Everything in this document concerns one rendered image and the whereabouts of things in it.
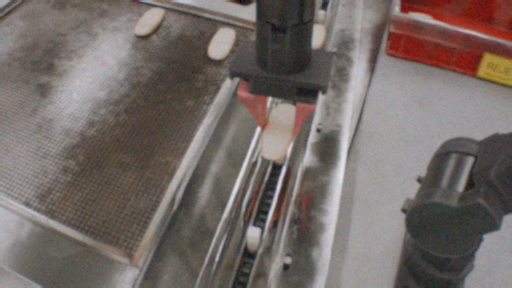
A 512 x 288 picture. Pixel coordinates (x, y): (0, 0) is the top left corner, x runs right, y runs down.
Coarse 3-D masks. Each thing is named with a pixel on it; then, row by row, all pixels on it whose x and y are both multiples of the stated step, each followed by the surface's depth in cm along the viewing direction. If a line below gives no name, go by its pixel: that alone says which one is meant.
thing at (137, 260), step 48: (48, 0) 69; (96, 0) 71; (144, 0) 72; (0, 48) 57; (48, 48) 59; (48, 96) 51; (96, 96) 53; (144, 96) 55; (192, 144) 50; (0, 192) 40; (144, 192) 44; (96, 240) 39; (144, 240) 40
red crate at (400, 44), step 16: (432, 16) 93; (448, 16) 94; (400, 32) 73; (480, 32) 88; (496, 32) 89; (400, 48) 76; (416, 48) 75; (432, 48) 74; (432, 64) 75; (448, 64) 75; (464, 64) 73; (480, 64) 71
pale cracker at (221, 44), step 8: (224, 32) 67; (232, 32) 68; (216, 40) 65; (224, 40) 65; (232, 40) 66; (208, 48) 64; (216, 48) 64; (224, 48) 64; (216, 56) 63; (224, 56) 63
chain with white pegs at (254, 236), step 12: (324, 0) 93; (324, 12) 88; (276, 168) 55; (276, 180) 52; (264, 216) 48; (252, 228) 44; (264, 228) 47; (252, 240) 43; (252, 252) 45; (252, 264) 44; (240, 276) 43
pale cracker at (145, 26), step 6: (150, 12) 68; (156, 12) 69; (162, 12) 69; (144, 18) 67; (150, 18) 67; (156, 18) 67; (162, 18) 69; (138, 24) 65; (144, 24) 65; (150, 24) 66; (156, 24) 66; (138, 30) 64; (144, 30) 65; (150, 30) 65
